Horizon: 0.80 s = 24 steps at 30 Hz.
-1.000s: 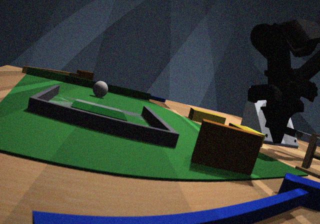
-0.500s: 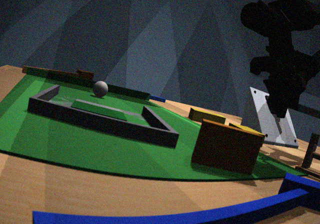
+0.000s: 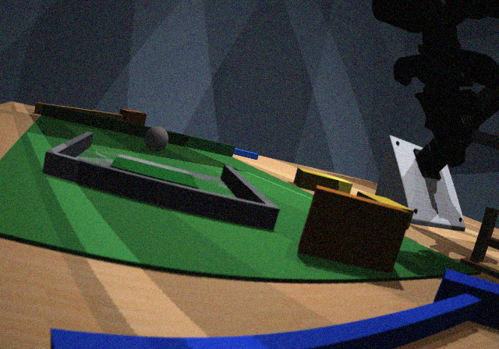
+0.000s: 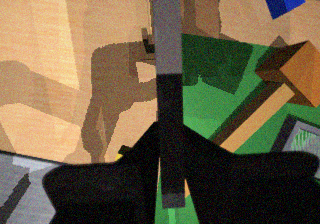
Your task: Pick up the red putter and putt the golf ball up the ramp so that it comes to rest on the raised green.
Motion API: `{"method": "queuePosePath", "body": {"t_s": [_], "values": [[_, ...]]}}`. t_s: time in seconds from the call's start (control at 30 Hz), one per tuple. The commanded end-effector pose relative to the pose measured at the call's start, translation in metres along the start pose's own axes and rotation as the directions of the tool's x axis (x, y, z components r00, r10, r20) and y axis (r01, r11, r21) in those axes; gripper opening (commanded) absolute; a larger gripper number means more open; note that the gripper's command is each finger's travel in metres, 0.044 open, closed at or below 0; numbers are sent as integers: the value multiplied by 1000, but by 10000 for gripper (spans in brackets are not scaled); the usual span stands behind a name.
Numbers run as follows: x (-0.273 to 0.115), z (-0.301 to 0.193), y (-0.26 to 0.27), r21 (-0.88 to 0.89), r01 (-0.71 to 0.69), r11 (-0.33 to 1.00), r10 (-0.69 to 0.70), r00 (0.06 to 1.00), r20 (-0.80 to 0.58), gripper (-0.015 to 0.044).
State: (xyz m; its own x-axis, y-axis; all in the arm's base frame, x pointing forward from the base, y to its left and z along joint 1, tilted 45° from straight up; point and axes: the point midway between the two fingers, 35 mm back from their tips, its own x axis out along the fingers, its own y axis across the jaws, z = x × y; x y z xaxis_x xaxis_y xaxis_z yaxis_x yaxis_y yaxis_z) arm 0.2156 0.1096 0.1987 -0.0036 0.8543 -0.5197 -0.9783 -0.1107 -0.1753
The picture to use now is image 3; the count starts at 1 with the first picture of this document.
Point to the grey ball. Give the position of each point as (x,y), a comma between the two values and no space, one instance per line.
(156,138)

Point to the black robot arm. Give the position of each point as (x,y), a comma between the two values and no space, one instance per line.
(432,17)

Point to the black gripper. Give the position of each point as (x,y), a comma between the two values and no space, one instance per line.
(442,101)

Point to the green putting mat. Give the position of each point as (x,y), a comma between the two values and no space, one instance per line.
(52,213)

